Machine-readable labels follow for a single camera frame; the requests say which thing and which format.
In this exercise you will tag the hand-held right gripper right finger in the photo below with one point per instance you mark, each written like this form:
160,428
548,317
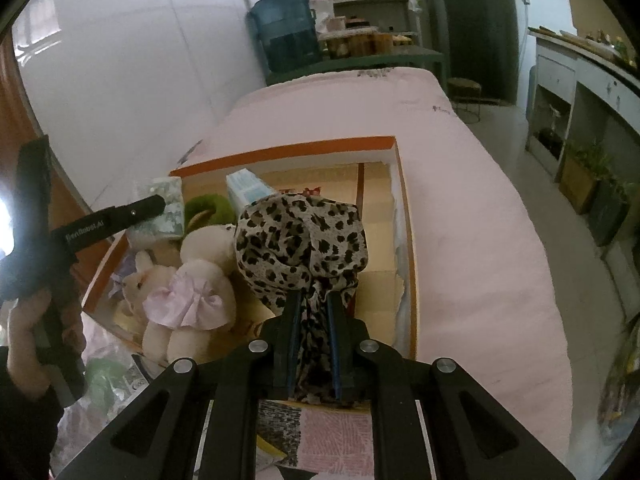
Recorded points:
334,345

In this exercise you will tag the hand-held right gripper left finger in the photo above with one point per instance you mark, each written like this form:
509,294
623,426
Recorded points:
295,345

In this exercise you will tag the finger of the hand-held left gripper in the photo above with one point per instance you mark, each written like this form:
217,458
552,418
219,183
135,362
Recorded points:
120,220

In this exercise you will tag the floral print tissue pack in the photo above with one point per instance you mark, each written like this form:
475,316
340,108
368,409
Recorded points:
170,222

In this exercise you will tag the cream plush toy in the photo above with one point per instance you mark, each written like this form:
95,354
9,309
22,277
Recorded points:
207,242

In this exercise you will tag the orange-rimmed cardboard box tray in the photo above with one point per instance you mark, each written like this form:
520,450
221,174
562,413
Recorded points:
380,260

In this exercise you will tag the leopard print scarf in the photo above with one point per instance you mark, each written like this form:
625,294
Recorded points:
300,240

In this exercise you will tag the white plush rabbit pink bow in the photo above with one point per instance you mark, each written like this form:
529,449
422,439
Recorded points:
210,277

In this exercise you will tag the teal and white tissue pack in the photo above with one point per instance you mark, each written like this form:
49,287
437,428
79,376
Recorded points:
245,186

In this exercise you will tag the light green egg-shaped sponge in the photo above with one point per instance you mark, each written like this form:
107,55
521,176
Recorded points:
107,375

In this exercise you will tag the person's left forearm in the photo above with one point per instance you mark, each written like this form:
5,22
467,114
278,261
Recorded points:
20,435

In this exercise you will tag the person's left hand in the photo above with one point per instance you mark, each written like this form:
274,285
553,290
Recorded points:
25,340

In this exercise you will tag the brown wooden door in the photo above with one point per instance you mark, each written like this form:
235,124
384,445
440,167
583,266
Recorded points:
20,120

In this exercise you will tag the blue water jug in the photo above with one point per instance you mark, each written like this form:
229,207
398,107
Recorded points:
285,30

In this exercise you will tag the round wooden stool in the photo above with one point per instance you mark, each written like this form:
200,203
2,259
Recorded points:
464,95

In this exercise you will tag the low green table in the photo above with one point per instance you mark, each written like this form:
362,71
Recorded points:
360,60

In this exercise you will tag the yellow planter with plant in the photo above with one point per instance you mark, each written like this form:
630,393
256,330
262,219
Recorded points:
580,185

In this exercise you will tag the row of glass jars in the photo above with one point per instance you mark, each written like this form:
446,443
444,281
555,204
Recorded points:
357,44

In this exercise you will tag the dark planter with plant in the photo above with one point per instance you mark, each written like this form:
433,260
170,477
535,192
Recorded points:
607,212

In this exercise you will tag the dark grey refrigerator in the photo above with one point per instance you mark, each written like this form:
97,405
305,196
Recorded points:
475,30

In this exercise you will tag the grey kitchen counter cabinet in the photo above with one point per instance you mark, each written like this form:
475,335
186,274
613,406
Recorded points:
590,90

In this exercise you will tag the row of condiment bottles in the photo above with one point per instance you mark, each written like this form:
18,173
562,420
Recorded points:
612,42

